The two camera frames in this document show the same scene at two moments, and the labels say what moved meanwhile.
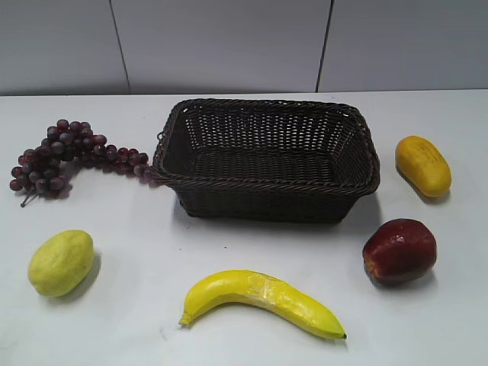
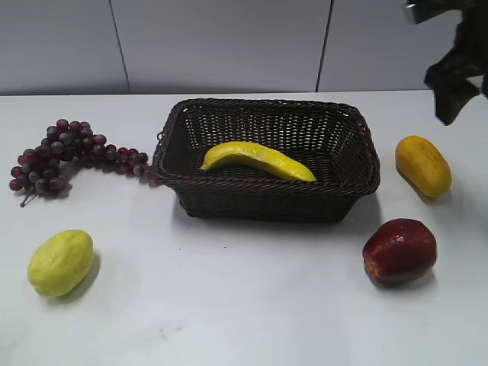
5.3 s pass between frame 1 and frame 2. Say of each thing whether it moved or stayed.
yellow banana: moved
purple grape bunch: stayed
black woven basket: stayed
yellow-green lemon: stayed
